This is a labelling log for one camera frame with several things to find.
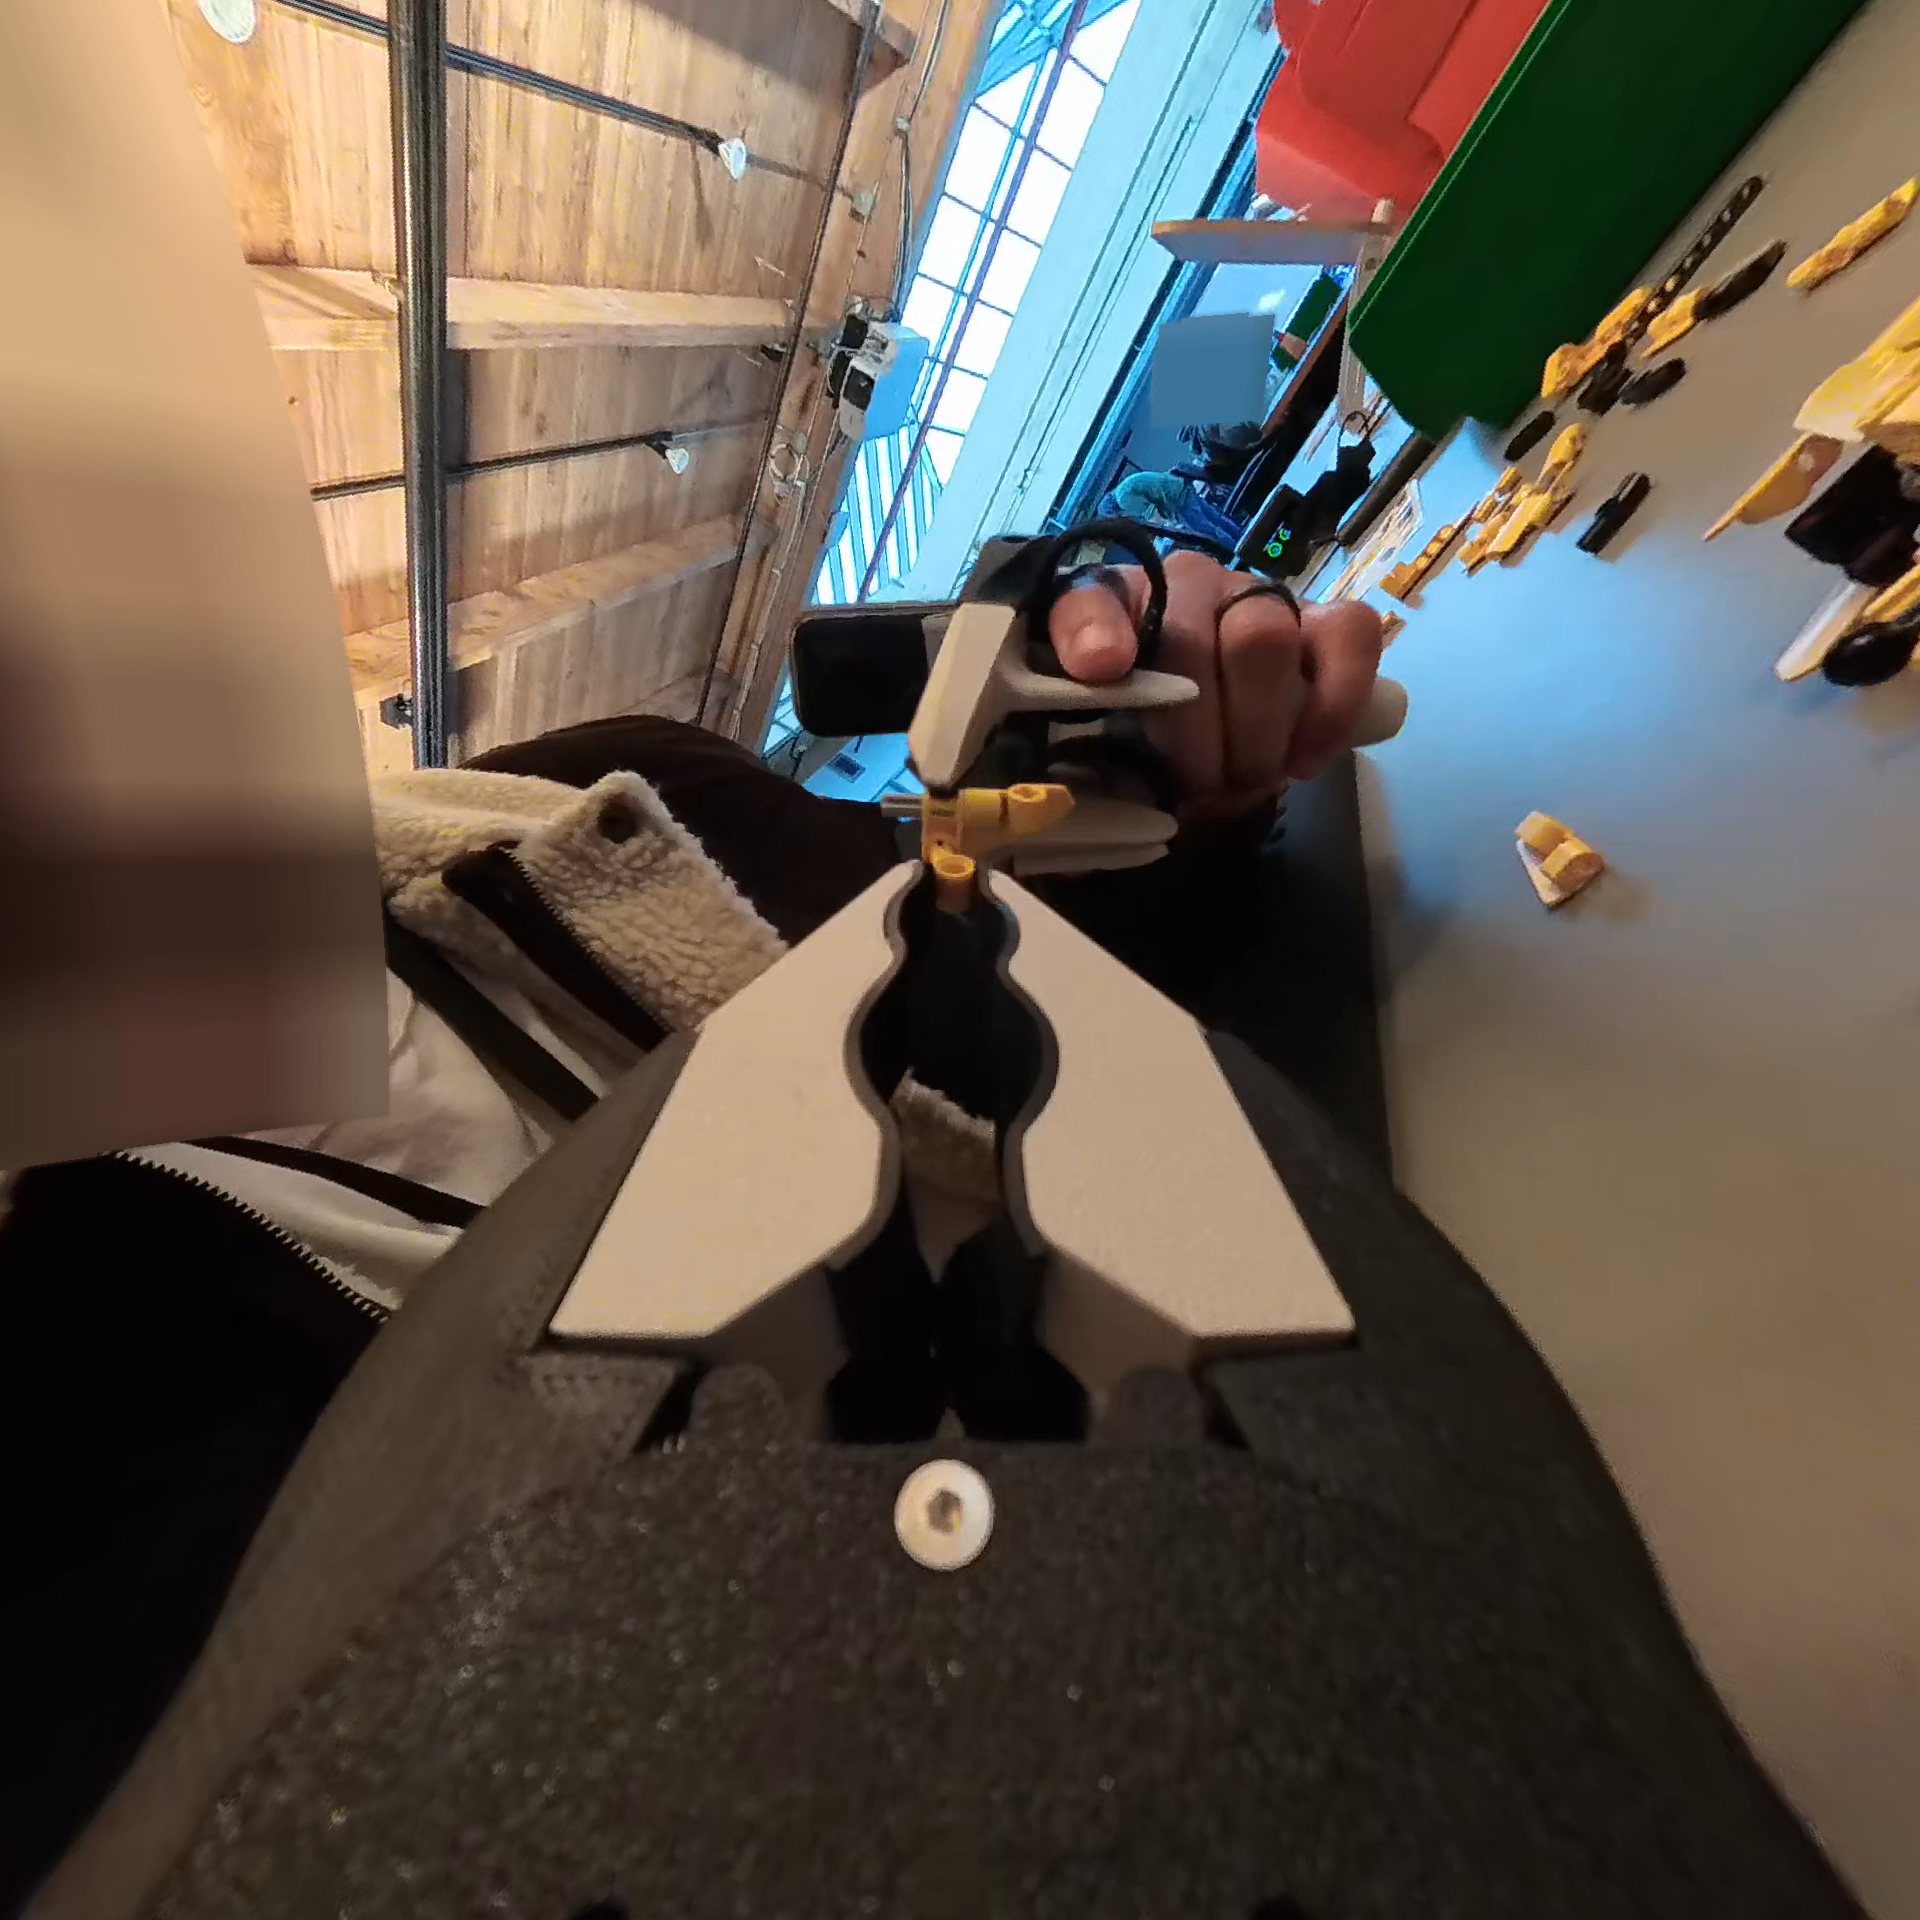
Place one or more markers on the person's left hand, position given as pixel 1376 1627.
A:
pixel 1271 678

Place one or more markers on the white shirt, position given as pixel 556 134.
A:
pixel 453 1108

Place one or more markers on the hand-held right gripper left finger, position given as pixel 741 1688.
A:
pixel 717 1204

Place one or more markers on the yellow angled toy piece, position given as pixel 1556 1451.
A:
pixel 995 809

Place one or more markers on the long yellow toy piece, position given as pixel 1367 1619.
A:
pixel 1556 855

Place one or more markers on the grey desk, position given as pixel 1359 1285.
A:
pixel 1651 1048

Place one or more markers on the green folding board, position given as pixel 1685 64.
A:
pixel 1532 225

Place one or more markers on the yellow toy brick car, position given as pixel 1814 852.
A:
pixel 1861 451

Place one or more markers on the red folding bin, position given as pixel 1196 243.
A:
pixel 1382 100

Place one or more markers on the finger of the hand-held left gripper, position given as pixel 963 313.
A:
pixel 975 678
pixel 1099 841

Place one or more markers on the black toy piece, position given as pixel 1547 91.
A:
pixel 1611 510
pixel 1651 378
pixel 1740 279

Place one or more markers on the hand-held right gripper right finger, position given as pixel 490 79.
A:
pixel 1187 1204

